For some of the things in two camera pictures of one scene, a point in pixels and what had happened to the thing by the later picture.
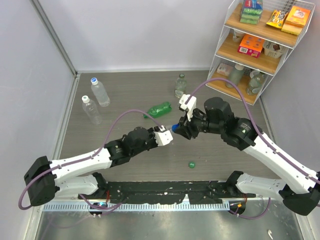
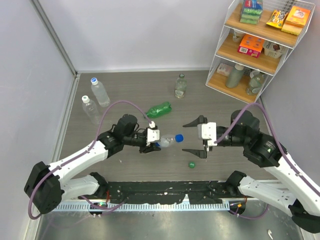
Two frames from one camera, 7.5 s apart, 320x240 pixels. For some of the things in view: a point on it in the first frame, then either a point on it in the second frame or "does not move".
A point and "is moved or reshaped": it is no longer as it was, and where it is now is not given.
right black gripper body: (198, 123) to (206, 144)
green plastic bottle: (159, 110) does not move
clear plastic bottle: (91, 110) does not move
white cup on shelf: (237, 35) does not move
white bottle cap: (85, 99) does not move
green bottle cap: (191, 165) does not move
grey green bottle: (235, 75) does not move
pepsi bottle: (174, 128) is moved or reshaped
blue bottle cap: (174, 127) to (179, 138)
